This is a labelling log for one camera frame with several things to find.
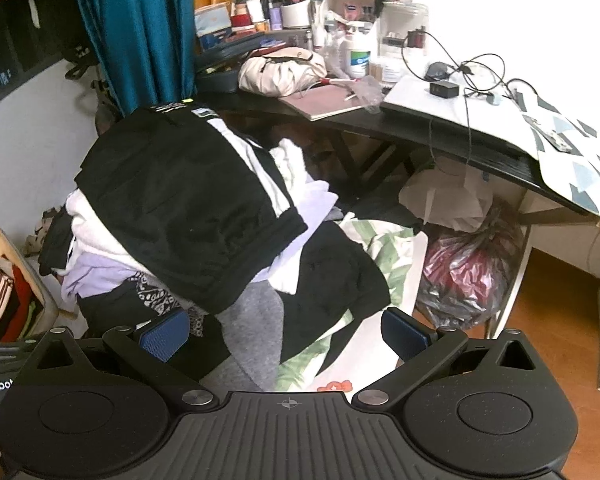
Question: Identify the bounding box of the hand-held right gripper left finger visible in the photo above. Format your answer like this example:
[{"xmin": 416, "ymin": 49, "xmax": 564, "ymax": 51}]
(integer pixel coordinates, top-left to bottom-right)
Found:
[{"xmin": 27, "ymin": 308, "xmax": 219, "ymax": 411}]

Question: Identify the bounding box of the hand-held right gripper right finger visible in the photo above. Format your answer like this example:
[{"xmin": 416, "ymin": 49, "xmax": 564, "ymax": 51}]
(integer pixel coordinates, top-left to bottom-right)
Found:
[{"xmin": 352, "ymin": 307, "xmax": 545, "ymax": 411}]

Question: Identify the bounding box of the black white-striped garment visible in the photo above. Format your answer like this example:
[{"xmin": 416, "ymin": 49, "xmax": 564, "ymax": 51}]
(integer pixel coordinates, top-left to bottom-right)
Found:
[{"xmin": 75, "ymin": 102, "xmax": 309, "ymax": 314}]

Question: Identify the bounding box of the black white patterned cloth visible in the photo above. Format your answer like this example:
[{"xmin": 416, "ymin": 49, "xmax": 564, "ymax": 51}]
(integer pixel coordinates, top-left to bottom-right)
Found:
[{"xmin": 130, "ymin": 270, "xmax": 208, "ymax": 338}]

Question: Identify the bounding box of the dark plastic trash bag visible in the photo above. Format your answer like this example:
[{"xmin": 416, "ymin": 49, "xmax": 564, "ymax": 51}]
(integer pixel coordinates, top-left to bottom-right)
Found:
[{"xmin": 416, "ymin": 202, "xmax": 526, "ymax": 331}]

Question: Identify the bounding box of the plain black garment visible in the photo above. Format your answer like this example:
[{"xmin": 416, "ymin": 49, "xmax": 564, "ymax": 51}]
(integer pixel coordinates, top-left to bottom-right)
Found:
[{"xmin": 279, "ymin": 247, "xmax": 393, "ymax": 367}]

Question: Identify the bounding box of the grey garment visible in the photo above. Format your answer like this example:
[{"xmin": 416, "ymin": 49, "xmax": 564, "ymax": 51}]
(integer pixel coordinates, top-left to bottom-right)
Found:
[{"xmin": 200, "ymin": 282, "xmax": 287, "ymax": 392}]

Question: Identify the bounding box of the white fleece garment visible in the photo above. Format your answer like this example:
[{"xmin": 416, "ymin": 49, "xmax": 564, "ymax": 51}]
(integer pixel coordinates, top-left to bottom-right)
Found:
[{"xmin": 64, "ymin": 192, "xmax": 137, "ymax": 281}]

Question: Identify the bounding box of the white plastic bag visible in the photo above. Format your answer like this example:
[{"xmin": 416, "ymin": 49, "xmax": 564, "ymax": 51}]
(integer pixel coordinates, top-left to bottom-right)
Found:
[{"xmin": 399, "ymin": 157, "xmax": 495, "ymax": 233}]

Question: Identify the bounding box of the pale lilac garment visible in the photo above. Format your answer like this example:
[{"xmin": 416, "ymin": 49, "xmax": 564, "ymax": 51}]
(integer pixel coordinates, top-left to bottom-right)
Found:
[{"xmin": 257, "ymin": 180, "xmax": 341, "ymax": 295}]

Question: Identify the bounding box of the white cabinet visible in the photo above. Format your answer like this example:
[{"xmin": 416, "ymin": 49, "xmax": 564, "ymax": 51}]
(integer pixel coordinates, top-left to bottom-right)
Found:
[{"xmin": 520, "ymin": 195, "xmax": 600, "ymax": 282}]

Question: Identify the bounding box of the black desk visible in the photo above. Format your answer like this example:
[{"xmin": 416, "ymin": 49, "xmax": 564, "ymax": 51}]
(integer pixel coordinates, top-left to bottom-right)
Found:
[{"xmin": 195, "ymin": 35, "xmax": 600, "ymax": 281}]

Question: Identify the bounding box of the silver laptop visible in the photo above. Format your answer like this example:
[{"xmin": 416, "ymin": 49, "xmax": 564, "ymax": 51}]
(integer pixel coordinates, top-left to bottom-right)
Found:
[{"xmin": 380, "ymin": 74, "xmax": 525, "ymax": 148}]

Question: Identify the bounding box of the geometric patterned tablecloth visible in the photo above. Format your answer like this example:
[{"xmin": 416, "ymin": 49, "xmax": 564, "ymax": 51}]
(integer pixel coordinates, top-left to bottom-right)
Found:
[{"xmin": 517, "ymin": 87, "xmax": 600, "ymax": 222}]

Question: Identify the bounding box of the crumpled clear plastic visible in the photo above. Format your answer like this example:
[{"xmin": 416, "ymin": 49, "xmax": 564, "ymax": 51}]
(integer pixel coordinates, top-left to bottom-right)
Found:
[{"xmin": 350, "ymin": 75, "xmax": 385, "ymax": 113}]

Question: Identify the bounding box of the black charger block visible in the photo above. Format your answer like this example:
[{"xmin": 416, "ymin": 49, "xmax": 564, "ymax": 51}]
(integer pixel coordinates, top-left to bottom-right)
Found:
[{"xmin": 429, "ymin": 79, "xmax": 461, "ymax": 99}]

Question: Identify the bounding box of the pink notebook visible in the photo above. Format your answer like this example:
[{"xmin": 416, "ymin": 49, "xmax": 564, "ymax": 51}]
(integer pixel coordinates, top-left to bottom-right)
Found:
[{"xmin": 279, "ymin": 81, "xmax": 378, "ymax": 122}]

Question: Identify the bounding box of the dark zip case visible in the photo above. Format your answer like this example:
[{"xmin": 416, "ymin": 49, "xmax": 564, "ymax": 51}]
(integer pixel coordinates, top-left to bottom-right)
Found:
[{"xmin": 195, "ymin": 35, "xmax": 281, "ymax": 94}]

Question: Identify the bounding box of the white lotion bottle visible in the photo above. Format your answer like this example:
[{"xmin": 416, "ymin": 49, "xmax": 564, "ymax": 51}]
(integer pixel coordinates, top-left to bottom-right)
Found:
[{"xmin": 341, "ymin": 32, "xmax": 373, "ymax": 80}]

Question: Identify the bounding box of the cream fabric bag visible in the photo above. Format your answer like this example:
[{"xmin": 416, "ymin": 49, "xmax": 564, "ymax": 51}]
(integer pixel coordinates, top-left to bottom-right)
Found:
[{"xmin": 237, "ymin": 46, "xmax": 328, "ymax": 98}]

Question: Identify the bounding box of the teal curtain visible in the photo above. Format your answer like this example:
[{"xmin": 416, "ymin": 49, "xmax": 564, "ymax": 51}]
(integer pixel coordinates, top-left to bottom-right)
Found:
[{"xmin": 69, "ymin": 0, "xmax": 199, "ymax": 118}]

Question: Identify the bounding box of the clear glass jar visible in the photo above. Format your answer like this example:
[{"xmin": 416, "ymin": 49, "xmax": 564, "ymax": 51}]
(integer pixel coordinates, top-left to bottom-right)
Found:
[{"xmin": 380, "ymin": 1, "xmax": 429, "ymax": 56}]

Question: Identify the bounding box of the blue box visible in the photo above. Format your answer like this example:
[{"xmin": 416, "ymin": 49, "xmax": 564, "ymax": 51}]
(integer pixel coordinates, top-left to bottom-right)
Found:
[{"xmin": 195, "ymin": 2, "xmax": 231, "ymax": 51}]

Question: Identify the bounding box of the white brush holder cup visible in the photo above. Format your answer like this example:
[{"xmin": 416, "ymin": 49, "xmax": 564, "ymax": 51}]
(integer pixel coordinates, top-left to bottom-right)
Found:
[{"xmin": 280, "ymin": 0, "xmax": 315, "ymax": 30}]

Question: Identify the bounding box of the black cable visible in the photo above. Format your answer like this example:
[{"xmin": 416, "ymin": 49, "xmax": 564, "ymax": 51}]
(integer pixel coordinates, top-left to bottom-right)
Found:
[{"xmin": 401, "ymin": 30, "xmax": 525, "ymax": 106}]

